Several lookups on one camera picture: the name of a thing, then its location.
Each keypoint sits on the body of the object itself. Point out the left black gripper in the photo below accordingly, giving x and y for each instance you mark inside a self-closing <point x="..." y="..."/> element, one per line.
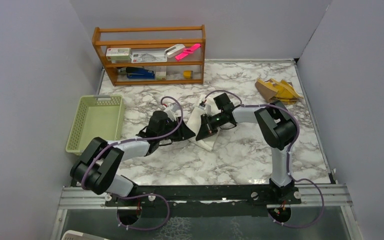
<point x="184" y="133"/>

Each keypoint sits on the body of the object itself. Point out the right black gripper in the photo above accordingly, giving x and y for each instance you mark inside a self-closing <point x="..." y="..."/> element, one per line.
<point x="206" y="128"/>

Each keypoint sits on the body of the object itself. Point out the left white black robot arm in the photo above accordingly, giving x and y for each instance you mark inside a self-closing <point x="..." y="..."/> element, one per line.
<point x="96" y="168"/>

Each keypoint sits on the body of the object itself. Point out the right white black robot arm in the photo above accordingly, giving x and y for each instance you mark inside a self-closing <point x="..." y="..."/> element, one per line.
<point x="279" y="129"/>

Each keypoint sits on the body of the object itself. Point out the brown yellow folded towels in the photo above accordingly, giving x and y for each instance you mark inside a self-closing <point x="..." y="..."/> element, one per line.
<point x="272" y="90"/>

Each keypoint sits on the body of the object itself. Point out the yellow small object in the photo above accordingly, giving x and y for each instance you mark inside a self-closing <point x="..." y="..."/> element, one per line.
<point x="188" y="74"/>

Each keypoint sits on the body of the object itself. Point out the white small box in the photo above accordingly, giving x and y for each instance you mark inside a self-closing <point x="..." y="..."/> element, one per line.
<point x="160" y="73"/>

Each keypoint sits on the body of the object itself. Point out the wooden shelf rack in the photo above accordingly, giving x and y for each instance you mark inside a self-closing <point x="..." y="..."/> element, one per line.
<point x="153" y="39"/>

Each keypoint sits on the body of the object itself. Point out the blue stapler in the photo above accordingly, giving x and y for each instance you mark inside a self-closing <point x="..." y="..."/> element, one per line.
<point x="136" y="72"/>

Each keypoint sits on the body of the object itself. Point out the pink plastic tool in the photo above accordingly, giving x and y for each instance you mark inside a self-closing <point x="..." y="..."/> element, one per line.
<point x="187" y="51"/>

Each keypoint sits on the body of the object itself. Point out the green plastic basket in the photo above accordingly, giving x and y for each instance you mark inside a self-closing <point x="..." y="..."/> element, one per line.
<point x="96" y="116"/>

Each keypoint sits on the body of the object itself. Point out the white stapler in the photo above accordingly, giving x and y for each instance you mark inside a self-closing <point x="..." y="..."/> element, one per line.
<point x="174" y="50"/>

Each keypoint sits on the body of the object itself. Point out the white flat package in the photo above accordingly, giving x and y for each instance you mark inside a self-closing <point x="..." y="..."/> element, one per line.
<point x="148" y="56"/>

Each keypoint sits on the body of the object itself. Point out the white green box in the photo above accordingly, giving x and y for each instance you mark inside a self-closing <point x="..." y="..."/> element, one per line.
<point x="118" y="54"/>

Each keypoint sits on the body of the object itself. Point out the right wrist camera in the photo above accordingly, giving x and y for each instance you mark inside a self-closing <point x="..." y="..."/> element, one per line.
<point x="204" y="108"/>

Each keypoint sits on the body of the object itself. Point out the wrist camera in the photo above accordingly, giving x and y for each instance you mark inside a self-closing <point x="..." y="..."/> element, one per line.
<point x="204" y="108"/>
<point x="171" y="110"/>

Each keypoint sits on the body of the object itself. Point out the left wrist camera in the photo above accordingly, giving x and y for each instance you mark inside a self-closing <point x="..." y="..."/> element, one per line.
<point x="171" y="110"/>

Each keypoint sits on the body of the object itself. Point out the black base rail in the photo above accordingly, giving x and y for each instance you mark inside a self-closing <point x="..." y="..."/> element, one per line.
<point x="195" y="201"/>

